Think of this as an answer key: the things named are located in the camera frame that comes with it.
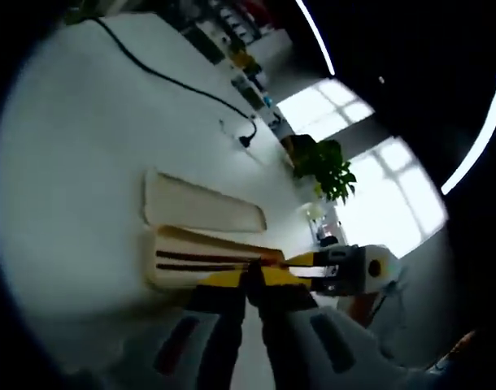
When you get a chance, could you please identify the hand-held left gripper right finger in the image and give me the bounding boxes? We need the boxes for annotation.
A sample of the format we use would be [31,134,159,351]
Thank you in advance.
[247,262,420,390]

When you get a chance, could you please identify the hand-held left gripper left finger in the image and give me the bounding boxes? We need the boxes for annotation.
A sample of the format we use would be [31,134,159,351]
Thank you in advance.
[121,270,253,390]

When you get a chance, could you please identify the dark wooden chopstick utensil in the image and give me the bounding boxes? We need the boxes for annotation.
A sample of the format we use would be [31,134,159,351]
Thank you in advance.
[156,262,249,272]
[156,250,269,264]

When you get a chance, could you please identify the beige cutlery case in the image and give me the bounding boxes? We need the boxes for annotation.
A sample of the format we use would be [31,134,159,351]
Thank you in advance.
[141,225,288,292]

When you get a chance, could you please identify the beige cutlery case lid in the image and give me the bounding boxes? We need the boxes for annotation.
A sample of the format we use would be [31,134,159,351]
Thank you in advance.
[143,169,268,235]

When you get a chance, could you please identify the green potted plant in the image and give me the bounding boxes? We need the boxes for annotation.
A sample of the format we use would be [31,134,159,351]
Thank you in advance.
[292,140,357,204]

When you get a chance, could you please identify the ceiling light strip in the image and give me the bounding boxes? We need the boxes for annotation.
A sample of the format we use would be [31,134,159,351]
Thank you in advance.
[294,0,337,76]
[441,83,496,195]

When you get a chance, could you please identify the black cable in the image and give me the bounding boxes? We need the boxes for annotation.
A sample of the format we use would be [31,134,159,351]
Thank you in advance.
[95,15,258,150]

